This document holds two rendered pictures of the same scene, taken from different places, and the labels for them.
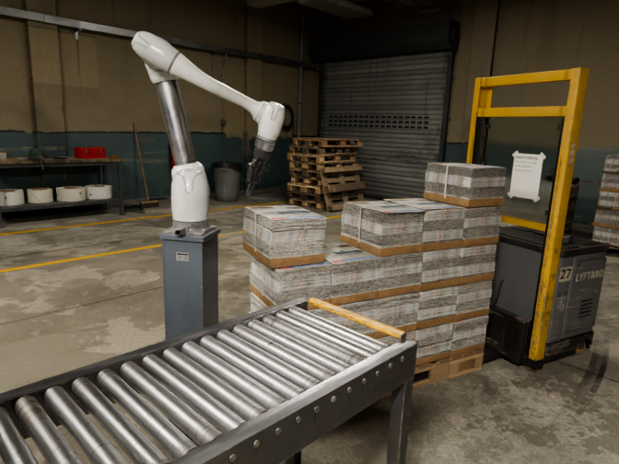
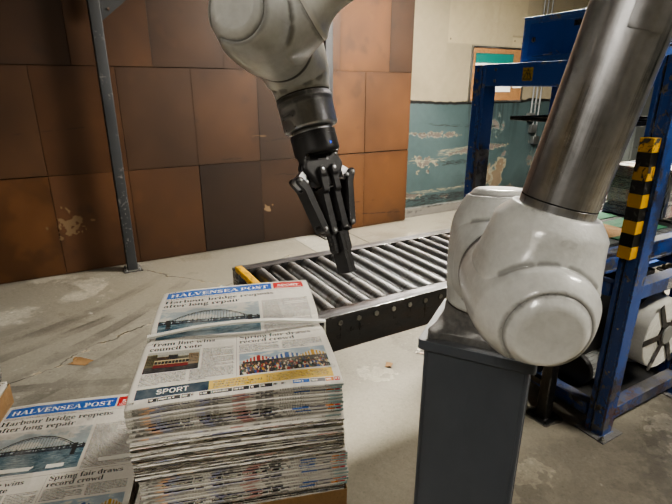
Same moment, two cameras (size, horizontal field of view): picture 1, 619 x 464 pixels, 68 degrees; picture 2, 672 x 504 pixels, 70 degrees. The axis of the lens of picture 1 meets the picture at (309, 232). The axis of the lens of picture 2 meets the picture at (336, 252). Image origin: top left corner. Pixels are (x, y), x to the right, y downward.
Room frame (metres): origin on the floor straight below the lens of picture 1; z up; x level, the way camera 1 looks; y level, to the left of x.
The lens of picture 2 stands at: (2.89, 0.49, 1.44)
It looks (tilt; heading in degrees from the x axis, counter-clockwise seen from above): 19 degrees down; 197
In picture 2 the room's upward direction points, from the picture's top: straight up
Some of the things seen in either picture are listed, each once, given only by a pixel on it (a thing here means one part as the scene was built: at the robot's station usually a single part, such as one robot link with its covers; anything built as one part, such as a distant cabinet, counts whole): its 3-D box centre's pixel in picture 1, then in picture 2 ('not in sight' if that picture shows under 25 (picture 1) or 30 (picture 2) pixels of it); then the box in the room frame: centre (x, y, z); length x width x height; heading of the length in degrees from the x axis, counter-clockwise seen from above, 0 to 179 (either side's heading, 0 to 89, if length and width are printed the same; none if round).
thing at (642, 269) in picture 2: not in sight; (632, 267); (0.88, 1.11, 0.77); 0.09 x 0.09 x 1.55; 46
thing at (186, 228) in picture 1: (189, 226); (487, 309); (2.00, 0.53, 1.03); 0.22 x 0.18 x 0.06; 170
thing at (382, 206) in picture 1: (384, 206); not in sight; (2.52, -0.41, 1.06); 0.37 x 0.29 x 0.01; 30
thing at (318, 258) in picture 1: (291, 256); not in sight; (2.16, 0.08, 0.86); 0.29 x 0.16 x 0.04; 118
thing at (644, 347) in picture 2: not in sight; (567, 301); (0.36, 1.00, 0.38); 0.94 x 0.69 x 0.63; 46
